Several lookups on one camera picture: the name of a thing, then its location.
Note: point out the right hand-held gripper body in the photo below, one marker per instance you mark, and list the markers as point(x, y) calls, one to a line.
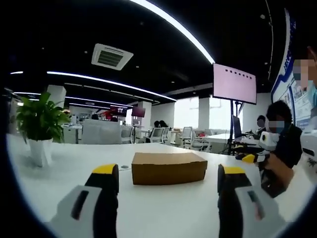
point(268, 140)

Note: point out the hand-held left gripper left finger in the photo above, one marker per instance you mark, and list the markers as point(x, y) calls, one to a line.
point(99, 196)

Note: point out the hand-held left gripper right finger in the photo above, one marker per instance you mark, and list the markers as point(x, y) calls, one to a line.
point(235, 198)

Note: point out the brown cardboard shoe box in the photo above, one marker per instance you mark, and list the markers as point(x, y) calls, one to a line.
point(168, 168)

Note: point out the person's right hand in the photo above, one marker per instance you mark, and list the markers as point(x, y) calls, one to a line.
point(281, 173)

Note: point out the dark desk monitor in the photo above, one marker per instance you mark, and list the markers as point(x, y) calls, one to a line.
point(237, 127)

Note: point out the black display stand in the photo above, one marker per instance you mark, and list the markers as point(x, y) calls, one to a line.
point(232, 124)

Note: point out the table socket plate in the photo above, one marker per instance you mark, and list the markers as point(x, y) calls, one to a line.
point(124, 167)

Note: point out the grey desk partition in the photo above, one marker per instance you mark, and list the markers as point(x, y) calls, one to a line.
point(101, 132)

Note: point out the white office chair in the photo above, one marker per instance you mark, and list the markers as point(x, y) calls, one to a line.
point(156, 135)
point(187, 135)

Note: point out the large display screen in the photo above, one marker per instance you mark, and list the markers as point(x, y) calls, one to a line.
point(234, 83)

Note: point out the white plant pot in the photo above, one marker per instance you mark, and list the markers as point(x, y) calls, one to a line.
point(39, 152)

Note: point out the red hanging screen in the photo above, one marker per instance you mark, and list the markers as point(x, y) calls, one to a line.
point(138, 111)

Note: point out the green potted plant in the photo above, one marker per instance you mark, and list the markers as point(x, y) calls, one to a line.
point(40, 116)

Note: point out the long ceiling light strip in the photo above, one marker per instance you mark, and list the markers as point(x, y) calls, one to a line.
point(178, 26)
point(111, 83)

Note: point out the ceiling air vent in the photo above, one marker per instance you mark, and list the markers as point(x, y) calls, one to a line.
point(111, 56)

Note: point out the blue white wall poster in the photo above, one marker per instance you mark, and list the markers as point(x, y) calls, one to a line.
point(287, 74)

